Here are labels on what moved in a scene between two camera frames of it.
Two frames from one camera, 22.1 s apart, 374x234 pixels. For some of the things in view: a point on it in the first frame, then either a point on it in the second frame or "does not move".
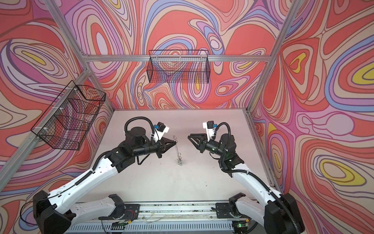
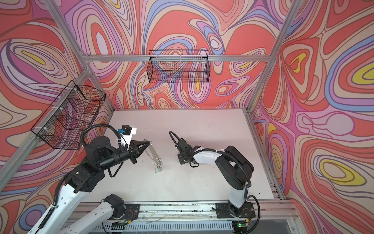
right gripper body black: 203,143 -> 182,158
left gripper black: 161,148 -> 136,152
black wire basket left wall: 66,123 does not move
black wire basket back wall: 179,66 does not move
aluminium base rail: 165,219 does not move
